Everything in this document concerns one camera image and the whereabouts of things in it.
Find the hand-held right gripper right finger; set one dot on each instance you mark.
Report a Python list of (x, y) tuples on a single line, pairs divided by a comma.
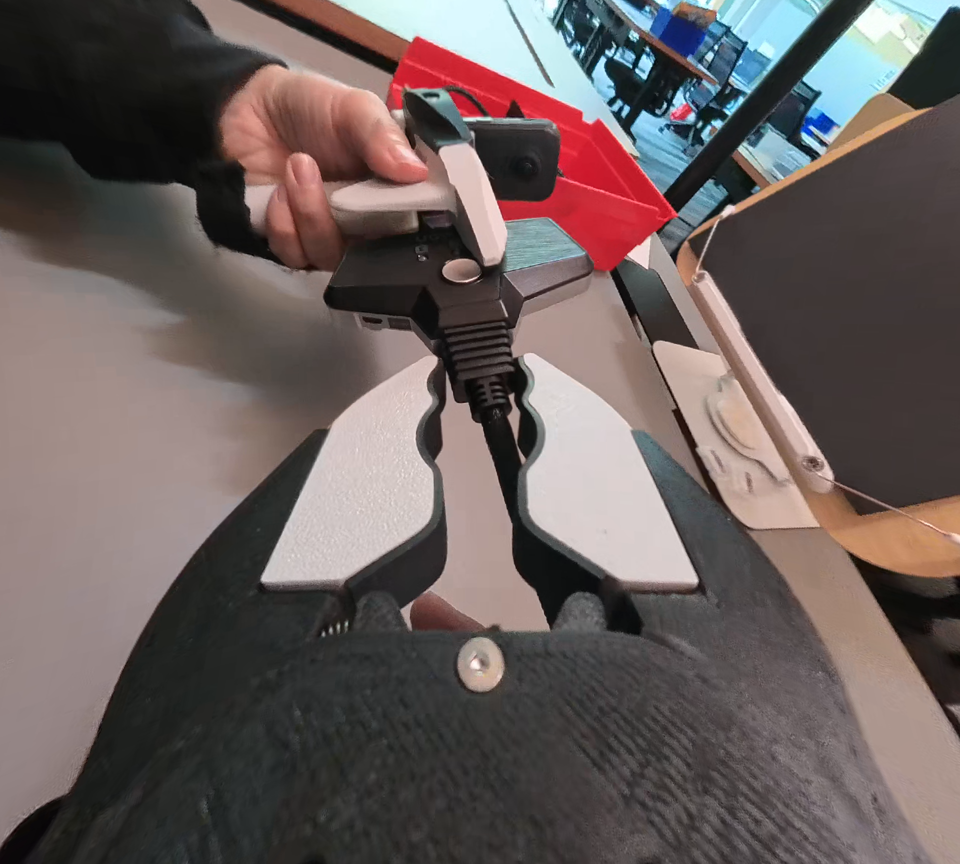
[(600, 496)]

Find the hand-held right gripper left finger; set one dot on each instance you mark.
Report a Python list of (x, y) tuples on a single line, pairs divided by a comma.
[(360, 489)]

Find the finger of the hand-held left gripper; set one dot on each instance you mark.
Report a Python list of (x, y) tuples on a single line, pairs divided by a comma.
[(476, 204)]

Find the black power adapter block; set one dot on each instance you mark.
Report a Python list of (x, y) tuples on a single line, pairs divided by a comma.
[(390, 286)]

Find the person's left forearm black sleeve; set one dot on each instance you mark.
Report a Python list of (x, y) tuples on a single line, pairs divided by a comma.
[(105, 76)]

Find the person's right hand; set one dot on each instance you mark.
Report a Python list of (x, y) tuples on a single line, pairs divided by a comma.
[(442, 615)]

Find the person's left hand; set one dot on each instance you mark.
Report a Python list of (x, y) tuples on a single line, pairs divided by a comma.
[(315, 129)]

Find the red plastic bin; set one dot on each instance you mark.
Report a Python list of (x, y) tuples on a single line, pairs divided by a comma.
[(600, 166)]

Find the long wooden desk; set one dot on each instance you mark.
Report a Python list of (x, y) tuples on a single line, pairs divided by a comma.
[(645, 16)]

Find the blue storage box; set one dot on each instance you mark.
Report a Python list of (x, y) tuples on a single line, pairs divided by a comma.
[(679, 28)]

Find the black office chair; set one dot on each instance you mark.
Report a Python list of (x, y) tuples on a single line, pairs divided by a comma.
[(795, 110), (720, 80)]

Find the black metal pole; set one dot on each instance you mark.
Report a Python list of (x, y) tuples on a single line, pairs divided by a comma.
[(795, 46)]

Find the black board with cardboard edge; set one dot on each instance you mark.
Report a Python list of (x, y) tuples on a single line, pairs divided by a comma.
[(862, 294)]

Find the black monitor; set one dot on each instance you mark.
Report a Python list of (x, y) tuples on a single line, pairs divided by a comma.
[(934, 65)]

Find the white board holder bracket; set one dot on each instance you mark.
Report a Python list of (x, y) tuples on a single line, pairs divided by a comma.
[(750, 421)]

